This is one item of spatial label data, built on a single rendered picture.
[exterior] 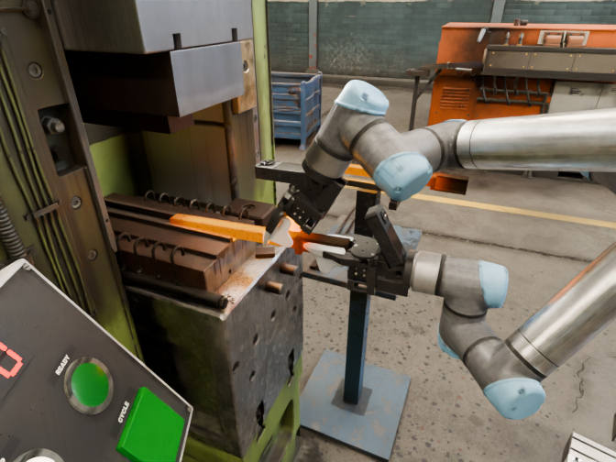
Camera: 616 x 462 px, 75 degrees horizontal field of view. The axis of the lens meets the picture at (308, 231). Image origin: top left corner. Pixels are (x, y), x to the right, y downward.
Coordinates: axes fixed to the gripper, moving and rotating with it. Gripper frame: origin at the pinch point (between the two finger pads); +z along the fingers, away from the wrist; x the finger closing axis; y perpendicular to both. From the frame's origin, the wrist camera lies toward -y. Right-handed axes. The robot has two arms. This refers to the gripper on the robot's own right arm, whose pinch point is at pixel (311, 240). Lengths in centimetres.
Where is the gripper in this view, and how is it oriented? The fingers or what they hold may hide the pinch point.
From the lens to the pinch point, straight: 79.5
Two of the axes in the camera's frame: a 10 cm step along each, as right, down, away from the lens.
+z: -9.3, -1.7, 3.4
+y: 0.2, 8.7, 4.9
